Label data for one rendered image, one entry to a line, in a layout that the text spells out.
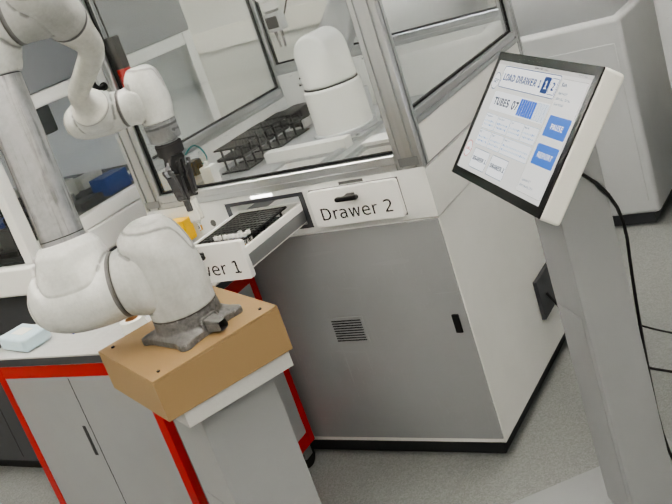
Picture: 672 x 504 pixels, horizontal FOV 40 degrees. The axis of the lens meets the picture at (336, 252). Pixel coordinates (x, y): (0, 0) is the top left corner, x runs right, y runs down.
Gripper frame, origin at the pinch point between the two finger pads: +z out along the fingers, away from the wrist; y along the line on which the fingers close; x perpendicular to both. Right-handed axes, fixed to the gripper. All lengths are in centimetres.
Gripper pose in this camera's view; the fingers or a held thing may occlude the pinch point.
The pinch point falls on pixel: (193, 209)
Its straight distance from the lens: 261.6
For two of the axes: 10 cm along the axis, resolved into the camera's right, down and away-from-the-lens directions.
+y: 3.0, -4.1, 8.6
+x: -9.0, 1.7, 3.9
